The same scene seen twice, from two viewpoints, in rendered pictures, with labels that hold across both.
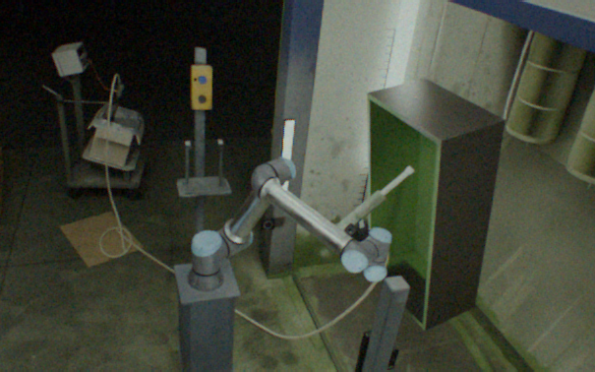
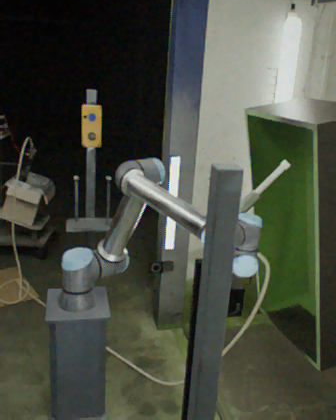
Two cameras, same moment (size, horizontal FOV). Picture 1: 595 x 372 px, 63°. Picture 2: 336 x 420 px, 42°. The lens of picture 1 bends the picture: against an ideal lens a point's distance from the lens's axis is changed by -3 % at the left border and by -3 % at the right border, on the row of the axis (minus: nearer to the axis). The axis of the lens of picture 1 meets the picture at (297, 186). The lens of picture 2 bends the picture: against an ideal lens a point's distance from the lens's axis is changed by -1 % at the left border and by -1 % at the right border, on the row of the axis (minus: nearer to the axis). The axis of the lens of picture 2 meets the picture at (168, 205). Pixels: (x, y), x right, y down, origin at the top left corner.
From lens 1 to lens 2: 0.70 m
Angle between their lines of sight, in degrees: 14
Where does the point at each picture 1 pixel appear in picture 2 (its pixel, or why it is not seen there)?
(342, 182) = not seen: hidden behind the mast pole
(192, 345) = (58, 376)
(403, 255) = (297, 298)
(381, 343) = (212, 263)
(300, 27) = (183, 63)
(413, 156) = (299, 184)
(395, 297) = (224, 182)
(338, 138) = not seen: hidden behind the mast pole
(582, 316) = not seen: outside the picture
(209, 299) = (76, 319)
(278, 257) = (168, 305)
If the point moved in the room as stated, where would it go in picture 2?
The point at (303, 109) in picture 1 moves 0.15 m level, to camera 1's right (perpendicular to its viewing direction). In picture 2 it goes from (189, 146) to (212, 149)
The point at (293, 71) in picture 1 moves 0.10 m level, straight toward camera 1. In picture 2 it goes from (177, 107) to (176, 108)
